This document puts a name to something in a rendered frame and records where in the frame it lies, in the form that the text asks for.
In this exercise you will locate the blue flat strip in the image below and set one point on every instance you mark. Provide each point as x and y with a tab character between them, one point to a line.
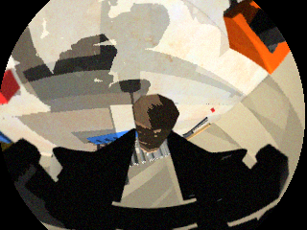
105	138

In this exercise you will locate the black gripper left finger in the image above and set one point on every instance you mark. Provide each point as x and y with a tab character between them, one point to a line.
109	165

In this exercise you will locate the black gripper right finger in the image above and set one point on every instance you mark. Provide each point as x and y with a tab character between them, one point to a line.
194	166

